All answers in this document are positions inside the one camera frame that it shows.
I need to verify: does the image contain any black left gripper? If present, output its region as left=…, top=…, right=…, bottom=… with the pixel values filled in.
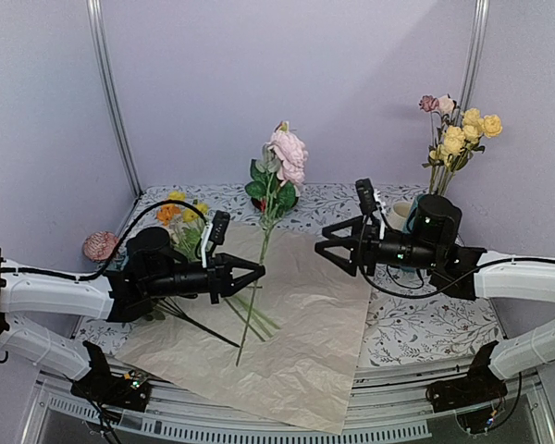
left=145, top=252, right=266, bottom=305

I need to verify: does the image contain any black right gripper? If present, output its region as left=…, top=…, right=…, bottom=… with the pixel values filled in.
left=314, top=216, right=442, bottom=278

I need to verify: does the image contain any teal vase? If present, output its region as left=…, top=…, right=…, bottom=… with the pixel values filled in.
left=401, top=193, right=426, bottom=234

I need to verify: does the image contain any flower bouquet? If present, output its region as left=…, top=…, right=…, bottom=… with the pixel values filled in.
left=155, top=190, right=283, bottom=343

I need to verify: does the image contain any cream wrapping paper sheet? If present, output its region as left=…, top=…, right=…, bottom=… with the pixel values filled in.
left=116, top=223, right=370, bottom=434

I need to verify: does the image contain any large pink peony stem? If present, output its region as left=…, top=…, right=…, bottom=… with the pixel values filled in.
left=235, top=120, right=309, bottom=367

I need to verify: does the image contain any yellow rose stem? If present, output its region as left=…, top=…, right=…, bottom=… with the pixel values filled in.
left=440, top=108, right=503, bottom=196

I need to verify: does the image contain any pink rose stem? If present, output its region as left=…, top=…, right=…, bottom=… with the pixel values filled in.
left=418, top=94, right=457, bottom=195

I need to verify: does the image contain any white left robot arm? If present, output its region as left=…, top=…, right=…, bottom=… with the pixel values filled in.
left=0, top=228, right=265, bottom=412

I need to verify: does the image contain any cream mug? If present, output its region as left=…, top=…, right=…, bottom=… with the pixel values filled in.
left=388, top=201, right=412, bottom=233

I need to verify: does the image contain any dark red saucer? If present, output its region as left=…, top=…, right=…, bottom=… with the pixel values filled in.
left=251, top=198, right=265, bottom=213

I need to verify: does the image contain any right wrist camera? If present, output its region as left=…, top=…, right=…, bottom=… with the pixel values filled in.
left=355, top=179, right=390, bottom=228

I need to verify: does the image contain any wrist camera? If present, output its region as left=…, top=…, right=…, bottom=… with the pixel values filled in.
left=355, top=179, right=390, bottom=228
left=199, top=211, right=230, bottom=268

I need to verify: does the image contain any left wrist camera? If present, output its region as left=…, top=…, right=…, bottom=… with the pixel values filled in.
left=199, top=211, right=230, bottom=268

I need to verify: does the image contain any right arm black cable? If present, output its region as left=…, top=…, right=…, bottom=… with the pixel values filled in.
left=358, top=221, right=555, bottom=300

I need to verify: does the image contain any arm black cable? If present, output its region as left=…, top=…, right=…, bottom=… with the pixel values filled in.
left=358, top=221, right=555, bottom=300
left=0, top=199, right=214, bottom=283

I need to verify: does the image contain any aluminium table front rail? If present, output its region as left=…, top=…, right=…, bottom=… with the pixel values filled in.
left=21, top=359, right=555, bottom=443

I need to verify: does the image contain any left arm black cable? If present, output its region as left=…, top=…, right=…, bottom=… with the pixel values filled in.
left=0, top=199, right=214, bottom=283

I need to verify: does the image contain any right aluminium frame post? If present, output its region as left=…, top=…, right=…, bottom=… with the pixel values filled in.
left=455, top=1, right=489, bottom=112

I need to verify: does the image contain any aluminium frame post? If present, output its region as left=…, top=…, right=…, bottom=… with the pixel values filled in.
left=86, top=0, right=143, bottom=198
left=455, top=1, right=489, bottom=112

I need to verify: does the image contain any left aluminium frame post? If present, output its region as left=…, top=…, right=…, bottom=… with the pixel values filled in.
left=86, top=0, right=143, bottom=198

